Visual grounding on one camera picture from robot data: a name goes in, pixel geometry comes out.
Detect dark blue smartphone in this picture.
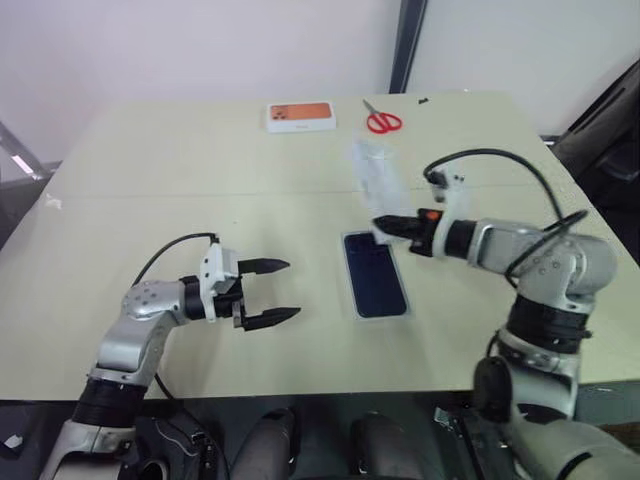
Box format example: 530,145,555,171
343,231,408,319

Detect dark vertical metal post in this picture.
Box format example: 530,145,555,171
388,0,431,95

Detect red handled scissors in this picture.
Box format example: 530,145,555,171
361,98,403,136

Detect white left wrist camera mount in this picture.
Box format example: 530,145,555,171
198,243,242,322

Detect metal table leg frame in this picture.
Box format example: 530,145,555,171
432,403,484,480

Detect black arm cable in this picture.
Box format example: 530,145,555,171
423,148,590,282
131,231,222,292

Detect orange printed phone box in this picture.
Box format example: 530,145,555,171
263,101,338,136

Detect grey metal frame bars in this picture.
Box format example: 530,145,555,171
0,118,60,182

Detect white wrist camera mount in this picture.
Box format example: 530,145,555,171
198,243,242,322
428,168,472,260

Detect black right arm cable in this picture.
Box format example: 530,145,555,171
423,148,590,282

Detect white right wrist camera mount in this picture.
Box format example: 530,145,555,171
428,168,472,260

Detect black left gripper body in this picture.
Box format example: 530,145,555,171
214,272,252,332

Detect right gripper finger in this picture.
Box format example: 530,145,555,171
373,226,415,243
373,214,417,229

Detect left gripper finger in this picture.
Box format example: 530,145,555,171
238,257,292,277
241,306,303,333

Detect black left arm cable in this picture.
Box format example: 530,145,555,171
131,231,222,292

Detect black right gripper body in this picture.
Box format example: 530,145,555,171
407,207,442,258

